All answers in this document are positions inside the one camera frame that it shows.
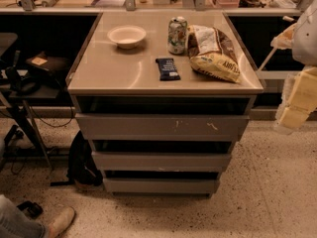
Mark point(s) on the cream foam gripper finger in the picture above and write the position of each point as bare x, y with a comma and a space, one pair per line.
299, 100

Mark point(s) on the grey top drawer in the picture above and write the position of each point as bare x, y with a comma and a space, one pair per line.
155, 127

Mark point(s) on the grey drawer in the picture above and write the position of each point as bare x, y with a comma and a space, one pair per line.
172, 186
112, 161
155, 127

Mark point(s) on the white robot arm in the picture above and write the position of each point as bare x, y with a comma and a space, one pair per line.
304, 42

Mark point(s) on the grey middle drawer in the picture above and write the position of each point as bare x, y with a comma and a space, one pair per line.
112, 161

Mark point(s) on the grey drawer cabinet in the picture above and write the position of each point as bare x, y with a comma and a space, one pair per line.
111, 80

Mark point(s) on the grey bottom drawer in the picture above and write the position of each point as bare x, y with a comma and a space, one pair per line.
172, 186

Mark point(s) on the yellow brown chip bag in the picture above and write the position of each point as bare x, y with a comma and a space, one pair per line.
211, 52

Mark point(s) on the dark blue snack bar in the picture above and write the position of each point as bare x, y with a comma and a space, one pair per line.
167, 69

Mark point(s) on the green white soda can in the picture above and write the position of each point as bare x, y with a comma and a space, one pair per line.
176, 37

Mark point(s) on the white paper bowl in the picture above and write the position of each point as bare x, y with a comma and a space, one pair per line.
126, 37

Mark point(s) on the black backpack on floor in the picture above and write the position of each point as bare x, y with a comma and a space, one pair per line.
82, 170

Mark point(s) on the black box with note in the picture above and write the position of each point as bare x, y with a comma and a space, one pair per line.
52, 66

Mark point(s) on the tan shoe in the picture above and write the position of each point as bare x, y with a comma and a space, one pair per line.
61, 222

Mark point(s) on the black side table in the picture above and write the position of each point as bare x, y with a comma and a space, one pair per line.
24, 117

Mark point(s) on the black headphones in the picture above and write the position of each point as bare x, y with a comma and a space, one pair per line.
22, 85

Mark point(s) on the black floor caster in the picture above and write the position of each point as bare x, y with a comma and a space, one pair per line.
34, 210

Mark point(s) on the person leg in jeans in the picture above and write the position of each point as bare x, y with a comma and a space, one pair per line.
15, 224

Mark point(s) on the white handled stick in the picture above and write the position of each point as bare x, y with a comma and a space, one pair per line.
274, 50

